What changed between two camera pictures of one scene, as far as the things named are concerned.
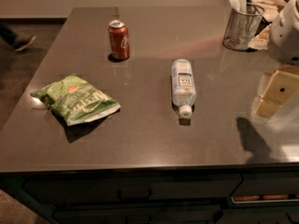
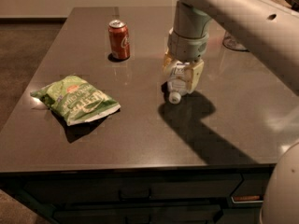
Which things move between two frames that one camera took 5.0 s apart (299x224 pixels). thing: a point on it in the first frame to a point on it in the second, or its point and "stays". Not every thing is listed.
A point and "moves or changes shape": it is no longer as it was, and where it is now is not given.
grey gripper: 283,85 to 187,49
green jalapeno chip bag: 76,101 stays
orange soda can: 120,41 stays
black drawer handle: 133,199 stays
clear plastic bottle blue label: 183,86 moves or changes shape
